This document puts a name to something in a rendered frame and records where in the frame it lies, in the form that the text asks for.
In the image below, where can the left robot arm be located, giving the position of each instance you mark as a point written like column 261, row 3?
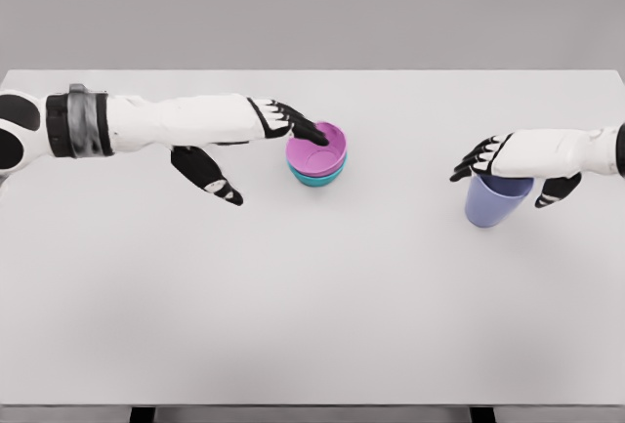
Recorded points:
column 88, row 120

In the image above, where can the pink bowl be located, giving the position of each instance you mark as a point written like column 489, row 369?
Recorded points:
column 317, row 154

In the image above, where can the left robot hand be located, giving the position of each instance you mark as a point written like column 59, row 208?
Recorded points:
column 220, row 117

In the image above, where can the teal bowl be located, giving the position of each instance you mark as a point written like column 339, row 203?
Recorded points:
column 317, row 180

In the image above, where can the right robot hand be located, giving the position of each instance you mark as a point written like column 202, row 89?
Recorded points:
column 527, row 152

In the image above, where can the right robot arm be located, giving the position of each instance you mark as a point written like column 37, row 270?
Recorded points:
column 605, row 152

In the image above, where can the lavender blue cup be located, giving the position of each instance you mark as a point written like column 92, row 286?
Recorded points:
column 493, row 200

